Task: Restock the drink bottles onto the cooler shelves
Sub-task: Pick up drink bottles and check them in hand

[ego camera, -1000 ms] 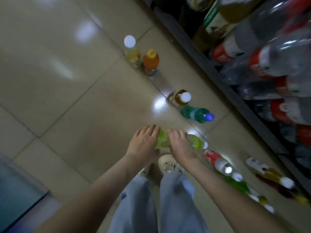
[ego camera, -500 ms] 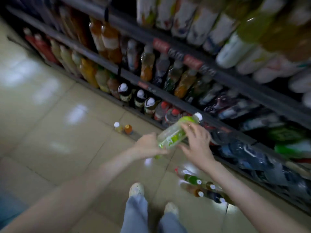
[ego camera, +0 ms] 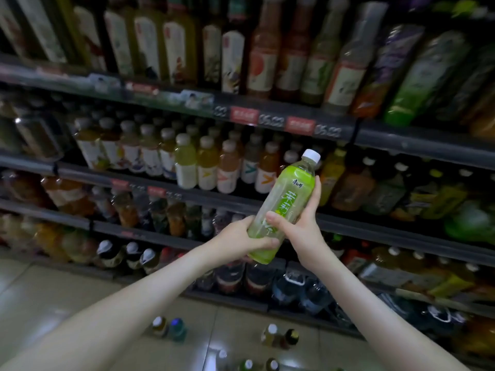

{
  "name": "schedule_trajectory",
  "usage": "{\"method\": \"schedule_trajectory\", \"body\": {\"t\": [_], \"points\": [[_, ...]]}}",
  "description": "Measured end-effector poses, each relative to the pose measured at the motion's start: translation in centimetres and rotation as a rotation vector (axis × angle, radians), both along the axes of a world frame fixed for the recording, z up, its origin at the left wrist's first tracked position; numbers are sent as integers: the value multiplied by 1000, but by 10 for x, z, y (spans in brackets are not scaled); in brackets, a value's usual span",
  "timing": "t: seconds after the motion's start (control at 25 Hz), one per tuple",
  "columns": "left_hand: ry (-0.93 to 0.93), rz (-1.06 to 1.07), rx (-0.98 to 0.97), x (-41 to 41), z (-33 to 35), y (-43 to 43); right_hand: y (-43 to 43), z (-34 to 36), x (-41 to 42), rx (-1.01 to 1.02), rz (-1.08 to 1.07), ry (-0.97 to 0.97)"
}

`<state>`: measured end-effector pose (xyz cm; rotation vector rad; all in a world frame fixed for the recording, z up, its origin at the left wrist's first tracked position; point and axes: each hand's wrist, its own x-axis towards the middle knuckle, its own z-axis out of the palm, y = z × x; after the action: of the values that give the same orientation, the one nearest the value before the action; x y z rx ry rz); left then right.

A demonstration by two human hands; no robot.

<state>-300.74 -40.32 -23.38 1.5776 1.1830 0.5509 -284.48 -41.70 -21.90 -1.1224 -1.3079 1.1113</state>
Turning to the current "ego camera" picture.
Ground red price tag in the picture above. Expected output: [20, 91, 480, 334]
[285, 116, 317, 136]
[229, 106, 261, 126]

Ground picture shelf label strip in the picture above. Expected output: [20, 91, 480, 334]
[124, 81, 216, 111]
[31, 64, 123, 93]

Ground dark grey store shelving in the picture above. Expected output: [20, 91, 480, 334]
[0, 0, 495, 368]

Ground teal bottle blue cap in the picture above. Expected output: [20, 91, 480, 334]
[168, 318, 187, 342]

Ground amber tea bottle white cap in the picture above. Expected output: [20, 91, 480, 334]
[151, 315, 169, 338]

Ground cola bottle red label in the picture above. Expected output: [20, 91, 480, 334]
[280, 328, 300, 349]

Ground person's left forearm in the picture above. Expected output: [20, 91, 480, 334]
[0, 243, 221, 371]

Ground person's left hand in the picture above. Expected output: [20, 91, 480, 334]
[203, 214, 283, 267]

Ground orange juice bottle white cap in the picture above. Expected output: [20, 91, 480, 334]
[260, 323, 279, 346]

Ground person's right forearm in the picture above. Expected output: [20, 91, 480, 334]
[305, 247, 469, 371]

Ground row of large water jugs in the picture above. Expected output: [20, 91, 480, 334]
[193, 255, 465, 337]

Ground person's right hand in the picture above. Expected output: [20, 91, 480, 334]
[265, 175, 334, 269]

